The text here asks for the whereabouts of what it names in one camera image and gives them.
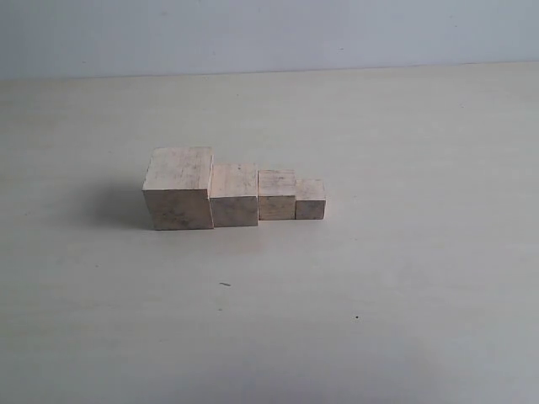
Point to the third largest wooden cube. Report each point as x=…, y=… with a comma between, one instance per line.
x=277, y=195

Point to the second largest wooden cube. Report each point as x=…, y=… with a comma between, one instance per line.
x=234, y=195

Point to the smallest wooden cube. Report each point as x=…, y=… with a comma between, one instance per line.
x=310, y=199

